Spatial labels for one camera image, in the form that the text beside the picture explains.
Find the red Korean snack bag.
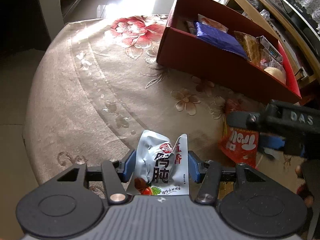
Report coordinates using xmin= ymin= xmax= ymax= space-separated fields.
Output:
xmin=218 ymin=120 xmax=259 ymax=168

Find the silver chicken gizzard snack bag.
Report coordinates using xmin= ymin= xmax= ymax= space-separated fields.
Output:
xmin=127 ymin=130 xmax=189 ymax=196

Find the white bun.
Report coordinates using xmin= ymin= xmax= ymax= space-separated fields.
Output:
xmin=264 ymin=67 xmax=286 ymax=84

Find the white Kaprons wafer pack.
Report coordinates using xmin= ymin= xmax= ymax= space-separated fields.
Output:
xmin=258 ymin=35 xmax=283 ymax=64

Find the yellow waffle snack bag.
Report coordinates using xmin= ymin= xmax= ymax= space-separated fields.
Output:
xmin=234 ymin=31 xmax=261 ymax=67

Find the purple snack bag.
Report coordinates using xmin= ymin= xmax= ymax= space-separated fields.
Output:
xmin=195 ymin=22 xmax=248 ymax=60

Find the grey spicy noodle snack bag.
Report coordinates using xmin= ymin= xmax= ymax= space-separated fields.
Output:
xmin=198 ymin=14 xmax=228 ymax=33

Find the sausage snack packet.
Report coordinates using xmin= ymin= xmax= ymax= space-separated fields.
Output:
xmin=259 ymin=147 xmax=283 ymax=160

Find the white red striped snack packet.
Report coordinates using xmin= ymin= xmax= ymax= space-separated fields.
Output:
xmin=186 ymin=21 xmax=197 ymax=36

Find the floral beige tablecloth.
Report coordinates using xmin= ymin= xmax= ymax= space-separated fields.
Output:
xmin=22 ymin=13 xmax=313 ymax=201

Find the black television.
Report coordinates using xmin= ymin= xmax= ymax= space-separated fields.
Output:
xmin=286 ymin=0 xmax=319 ymax=36

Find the red cardboard box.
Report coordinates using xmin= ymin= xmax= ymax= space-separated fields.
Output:
xmin=157 ymin=0 xmax=301 ymax=103

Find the wooden TV console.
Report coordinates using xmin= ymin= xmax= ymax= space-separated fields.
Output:
xmin=197 ymin=0 xmax=320 ymax=86

